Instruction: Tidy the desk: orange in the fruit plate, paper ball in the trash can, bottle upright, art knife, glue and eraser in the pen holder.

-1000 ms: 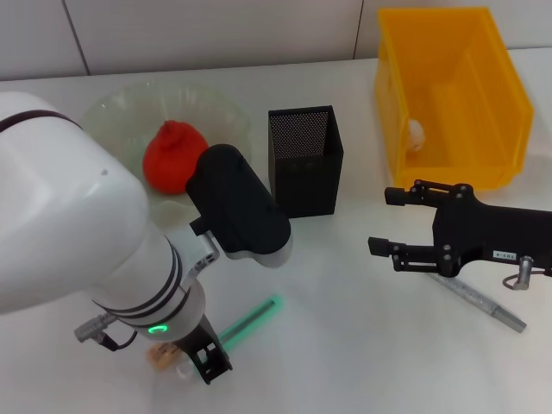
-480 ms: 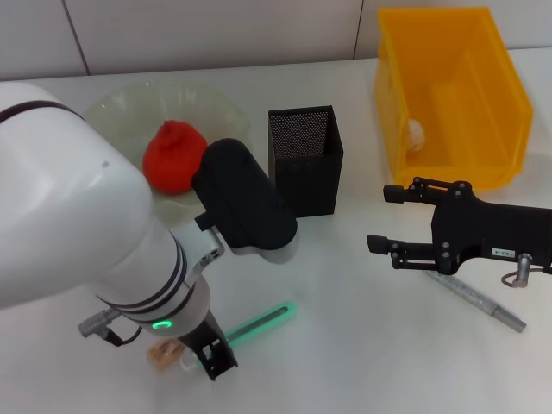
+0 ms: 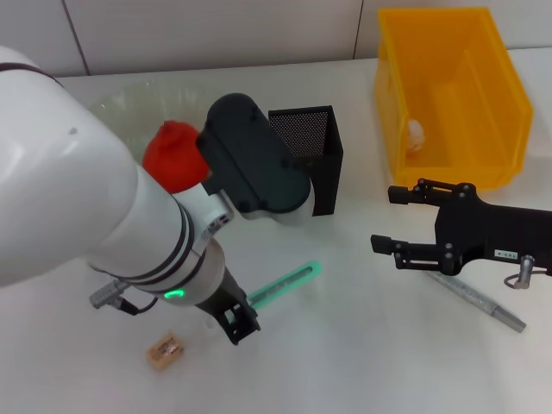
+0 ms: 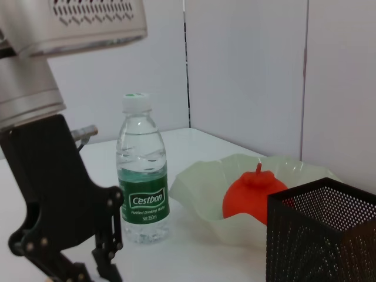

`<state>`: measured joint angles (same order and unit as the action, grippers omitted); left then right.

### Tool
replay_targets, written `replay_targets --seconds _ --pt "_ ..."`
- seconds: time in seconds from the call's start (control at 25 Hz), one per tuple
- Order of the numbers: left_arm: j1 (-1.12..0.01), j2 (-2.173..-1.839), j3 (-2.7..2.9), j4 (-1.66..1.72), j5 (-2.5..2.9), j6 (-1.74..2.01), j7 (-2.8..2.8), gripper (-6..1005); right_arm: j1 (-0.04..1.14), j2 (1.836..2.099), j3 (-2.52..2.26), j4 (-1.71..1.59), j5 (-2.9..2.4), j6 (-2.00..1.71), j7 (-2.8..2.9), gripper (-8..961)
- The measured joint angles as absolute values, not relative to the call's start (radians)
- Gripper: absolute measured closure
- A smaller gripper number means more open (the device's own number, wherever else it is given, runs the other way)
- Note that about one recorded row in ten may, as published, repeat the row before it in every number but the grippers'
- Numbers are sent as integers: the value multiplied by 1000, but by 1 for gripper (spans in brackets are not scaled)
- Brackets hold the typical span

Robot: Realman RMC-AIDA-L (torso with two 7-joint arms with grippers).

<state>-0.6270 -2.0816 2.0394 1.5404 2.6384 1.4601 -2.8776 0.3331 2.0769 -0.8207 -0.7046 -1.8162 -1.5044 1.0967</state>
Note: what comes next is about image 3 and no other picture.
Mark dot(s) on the green glass fruit plate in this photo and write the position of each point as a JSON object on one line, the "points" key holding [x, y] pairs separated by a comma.
{"points": [[142, 108]]}

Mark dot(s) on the grey glitter pen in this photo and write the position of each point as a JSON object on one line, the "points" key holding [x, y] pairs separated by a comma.
{"points": [[483, 302]]}

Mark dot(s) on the green utility knife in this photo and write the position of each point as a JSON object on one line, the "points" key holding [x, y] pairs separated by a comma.
{"points": [[284, 282]]}

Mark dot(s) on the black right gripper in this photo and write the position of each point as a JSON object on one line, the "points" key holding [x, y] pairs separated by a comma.
{"points": [[483, 233]]}

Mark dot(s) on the yellow plastic bin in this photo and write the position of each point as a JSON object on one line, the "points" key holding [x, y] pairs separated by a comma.
{"points": [[431, 64]]}

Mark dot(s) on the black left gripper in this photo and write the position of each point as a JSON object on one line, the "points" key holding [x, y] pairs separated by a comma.
{"points": [[224, 293]]}

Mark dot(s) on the tan eraser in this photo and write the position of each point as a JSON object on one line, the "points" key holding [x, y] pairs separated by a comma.
{"points": [[164, 350]]}

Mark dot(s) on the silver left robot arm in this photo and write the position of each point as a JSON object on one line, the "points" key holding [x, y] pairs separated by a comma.
{"points": [[56, 172]]}

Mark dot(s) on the red-orange knitted orange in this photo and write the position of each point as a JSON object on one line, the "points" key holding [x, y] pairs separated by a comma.
{"points": [[172, 164]]}

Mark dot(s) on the white paper ball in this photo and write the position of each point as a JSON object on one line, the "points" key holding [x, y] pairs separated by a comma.
{"points": [[416, 134]]}

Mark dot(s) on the black mesh pen holder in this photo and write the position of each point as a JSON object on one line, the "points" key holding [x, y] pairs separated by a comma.
{"points": [[328, 181]]}

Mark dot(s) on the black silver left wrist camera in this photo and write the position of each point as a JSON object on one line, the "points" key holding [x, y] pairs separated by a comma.
{"points": [[254, 164]]}

